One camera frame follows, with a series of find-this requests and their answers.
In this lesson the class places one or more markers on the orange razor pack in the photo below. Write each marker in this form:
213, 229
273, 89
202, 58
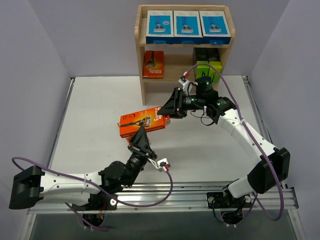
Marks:
153, 66
149, 118
131, 130

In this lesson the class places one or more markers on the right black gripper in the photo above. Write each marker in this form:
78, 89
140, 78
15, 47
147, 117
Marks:
179, 102

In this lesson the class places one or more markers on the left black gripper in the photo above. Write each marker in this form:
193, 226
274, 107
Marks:
142, 150

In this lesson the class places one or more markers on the orange razor pack top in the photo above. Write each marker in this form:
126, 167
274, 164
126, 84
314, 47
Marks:
153, 66

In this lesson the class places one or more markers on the blue Harry's razor box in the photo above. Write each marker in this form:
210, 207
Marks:
187, 27
215, 29

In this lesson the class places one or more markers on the white Harry's razor blister pack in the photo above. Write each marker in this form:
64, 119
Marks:
159, 27

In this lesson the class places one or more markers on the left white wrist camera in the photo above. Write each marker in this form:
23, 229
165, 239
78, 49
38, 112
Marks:
161, 165

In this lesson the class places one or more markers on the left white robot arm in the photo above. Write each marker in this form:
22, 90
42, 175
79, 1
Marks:
36, 184

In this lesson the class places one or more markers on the wooden three-tier shelf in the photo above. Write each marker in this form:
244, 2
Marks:
176, 61

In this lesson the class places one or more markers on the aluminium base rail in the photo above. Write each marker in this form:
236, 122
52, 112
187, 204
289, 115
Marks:
185, 197

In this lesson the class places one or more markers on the black green Gillette box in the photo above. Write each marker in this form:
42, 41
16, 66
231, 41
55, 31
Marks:
214, 60
200, 57

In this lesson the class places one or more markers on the orange razor pack front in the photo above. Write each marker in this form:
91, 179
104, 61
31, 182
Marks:
149, 118

